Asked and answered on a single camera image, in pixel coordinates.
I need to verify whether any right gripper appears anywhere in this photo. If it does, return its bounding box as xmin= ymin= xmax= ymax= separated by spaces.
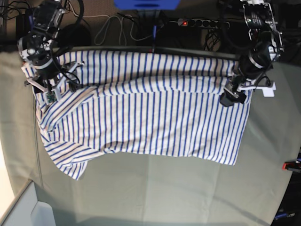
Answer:
xmin=24 ymin=61 xmax=85 ymax=99

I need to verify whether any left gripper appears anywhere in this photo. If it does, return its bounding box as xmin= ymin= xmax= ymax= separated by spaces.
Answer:
xmin=220 ymin=72 xmax=256 ymax=107

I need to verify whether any blue white striped t-shirt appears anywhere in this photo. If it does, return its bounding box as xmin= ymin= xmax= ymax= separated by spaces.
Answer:
xmin=35 ymin=50 xmax=252 ymax=180

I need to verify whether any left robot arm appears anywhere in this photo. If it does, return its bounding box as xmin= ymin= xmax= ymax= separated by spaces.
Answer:
xmin=220 ymin=0 xmax=284 ymax=107

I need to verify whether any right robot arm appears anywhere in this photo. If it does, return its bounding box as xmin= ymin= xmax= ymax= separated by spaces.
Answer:
xmin=17 ymin=0 xmax=84 ymax=104

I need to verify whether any black round floor object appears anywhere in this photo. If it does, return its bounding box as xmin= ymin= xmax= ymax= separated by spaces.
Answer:
xmin=58 ymin=24 xmax=92 ymax=47

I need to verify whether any black power strip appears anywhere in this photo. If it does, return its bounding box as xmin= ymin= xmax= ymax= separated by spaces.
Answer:
xmin=177 ymin=18 xmax=221 ymax=29

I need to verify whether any blue plastic box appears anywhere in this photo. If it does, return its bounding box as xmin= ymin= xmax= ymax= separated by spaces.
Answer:
xmin=114 ymin=0 xmax=180 ymax=10

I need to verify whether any right red table clamp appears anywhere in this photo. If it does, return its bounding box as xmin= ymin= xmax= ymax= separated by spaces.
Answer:
xmin=282 ymin=159 xmax=301 ymax=173

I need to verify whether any green table cloth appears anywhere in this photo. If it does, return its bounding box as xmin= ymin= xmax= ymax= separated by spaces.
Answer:
xmin=0 ymin=52 xmax=301 ymax=226

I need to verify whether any white plastic bin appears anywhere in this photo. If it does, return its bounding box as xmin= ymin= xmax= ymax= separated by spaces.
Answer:
xmin=0 ymin=180 xmax=56 ymax=226

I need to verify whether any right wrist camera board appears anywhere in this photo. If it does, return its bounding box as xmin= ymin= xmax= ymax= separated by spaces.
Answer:
xmin=44 ymin=91 xmax=57 ymax=105

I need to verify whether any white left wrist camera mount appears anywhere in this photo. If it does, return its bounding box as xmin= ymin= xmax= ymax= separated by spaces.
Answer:
xmin=238 ymin=81 xmax=277 ymax=97

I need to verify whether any white cable on floor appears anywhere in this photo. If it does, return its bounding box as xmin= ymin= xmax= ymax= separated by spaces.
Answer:
xmin=82 ymin=14 xmax=156 ymax=47

